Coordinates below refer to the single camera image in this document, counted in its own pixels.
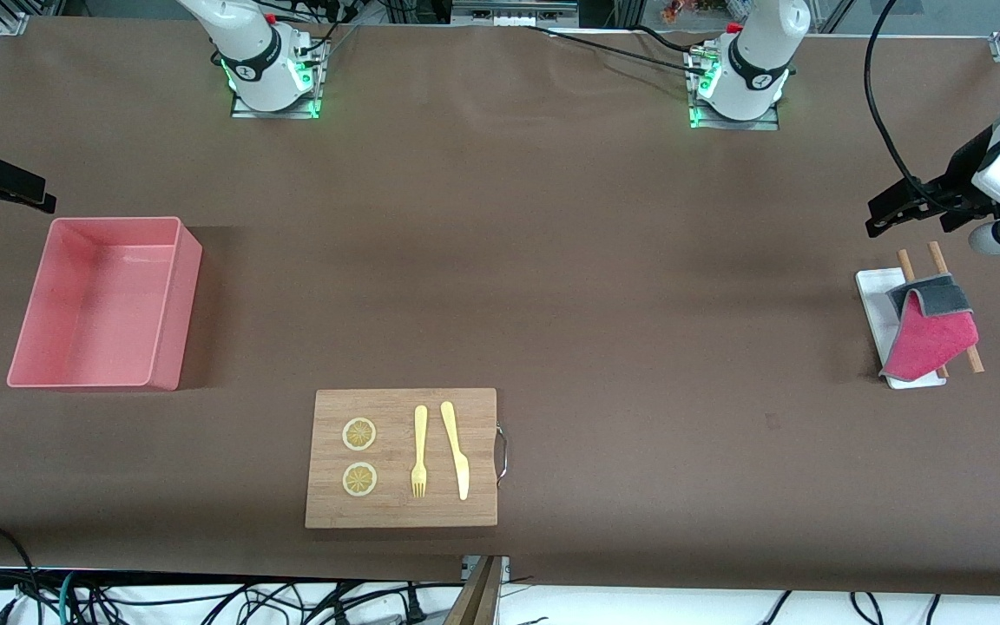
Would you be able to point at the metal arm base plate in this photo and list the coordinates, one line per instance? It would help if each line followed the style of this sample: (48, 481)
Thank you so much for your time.
(734, 125)
(279, 113)

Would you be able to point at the wooden cutting board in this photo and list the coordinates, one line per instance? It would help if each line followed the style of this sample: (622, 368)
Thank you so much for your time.
(391, 408)

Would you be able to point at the white rectangular plate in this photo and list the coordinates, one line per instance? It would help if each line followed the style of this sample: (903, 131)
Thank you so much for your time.
(878, 304)

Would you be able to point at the small metal bracket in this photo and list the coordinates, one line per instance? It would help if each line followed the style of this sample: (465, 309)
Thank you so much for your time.
(506, 569)

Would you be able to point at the wooden plank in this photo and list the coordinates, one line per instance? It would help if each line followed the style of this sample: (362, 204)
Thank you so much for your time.
(474, 603)

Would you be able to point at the pink plastic bin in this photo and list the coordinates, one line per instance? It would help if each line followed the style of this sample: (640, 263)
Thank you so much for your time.
(92, 304)

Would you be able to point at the lemon slice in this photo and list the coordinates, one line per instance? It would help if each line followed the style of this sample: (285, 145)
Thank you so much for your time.
(359, 479)
(359, 434)

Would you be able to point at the yellow plastic fork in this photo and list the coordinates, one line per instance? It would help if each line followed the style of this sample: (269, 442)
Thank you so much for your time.
(420, 425)

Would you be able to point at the yellow plastic knife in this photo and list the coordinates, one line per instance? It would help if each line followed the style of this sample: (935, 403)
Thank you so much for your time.
(462, 477)

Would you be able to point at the pink and grey cloth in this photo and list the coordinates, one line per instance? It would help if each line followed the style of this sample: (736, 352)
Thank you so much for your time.
(930, 343)

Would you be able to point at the grey metal box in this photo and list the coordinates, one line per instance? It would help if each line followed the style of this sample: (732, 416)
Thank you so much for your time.
(513, 13)

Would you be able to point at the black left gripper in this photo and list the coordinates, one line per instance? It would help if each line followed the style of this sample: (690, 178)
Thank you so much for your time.
(958, 176)

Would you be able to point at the colourful small objects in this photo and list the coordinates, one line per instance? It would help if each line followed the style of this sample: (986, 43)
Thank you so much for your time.
(678, 9)

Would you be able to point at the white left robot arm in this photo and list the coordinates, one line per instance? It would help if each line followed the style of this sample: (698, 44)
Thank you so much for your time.
(756, 52)

